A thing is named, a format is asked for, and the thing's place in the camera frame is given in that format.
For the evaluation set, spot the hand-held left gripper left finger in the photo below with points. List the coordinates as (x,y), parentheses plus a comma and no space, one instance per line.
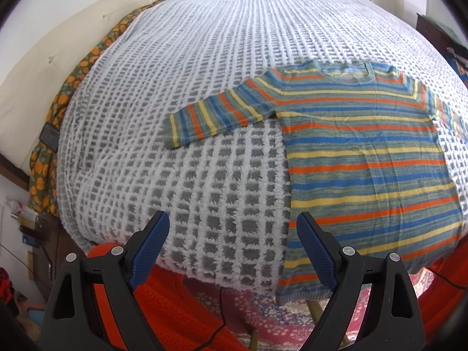
(151,243)

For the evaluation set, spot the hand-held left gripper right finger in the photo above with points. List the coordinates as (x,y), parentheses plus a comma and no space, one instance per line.
(314,243)

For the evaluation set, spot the striped knit sweater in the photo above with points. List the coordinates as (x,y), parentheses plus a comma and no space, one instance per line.
(365,153)

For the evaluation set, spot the red fleece garment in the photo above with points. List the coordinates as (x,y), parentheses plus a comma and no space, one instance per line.
(175,310)

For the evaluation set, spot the pink patterned rug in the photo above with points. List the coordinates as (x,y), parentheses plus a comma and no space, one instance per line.
(278,314)

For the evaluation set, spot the wooden nightstand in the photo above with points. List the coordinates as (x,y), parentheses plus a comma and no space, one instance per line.
(55,241)

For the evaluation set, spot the black rectangular device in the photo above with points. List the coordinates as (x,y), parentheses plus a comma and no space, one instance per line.
(49,137)

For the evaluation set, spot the red black patterned cloth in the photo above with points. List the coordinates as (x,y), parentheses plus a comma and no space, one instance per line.
(5,285)

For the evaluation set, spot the green orange-print bed sheet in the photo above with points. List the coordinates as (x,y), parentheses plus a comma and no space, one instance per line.
(84,64)

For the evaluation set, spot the white grey checkered blanket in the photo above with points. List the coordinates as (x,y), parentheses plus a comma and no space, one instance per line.
(219,62)

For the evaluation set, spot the cream headboard cushion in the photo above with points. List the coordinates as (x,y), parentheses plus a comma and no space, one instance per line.
(44,44)

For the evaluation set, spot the dark printed cloth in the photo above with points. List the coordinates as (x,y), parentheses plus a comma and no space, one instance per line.
(446,40)

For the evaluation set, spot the dark wooden bed frame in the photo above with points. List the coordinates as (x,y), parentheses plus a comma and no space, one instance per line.
(14,172)

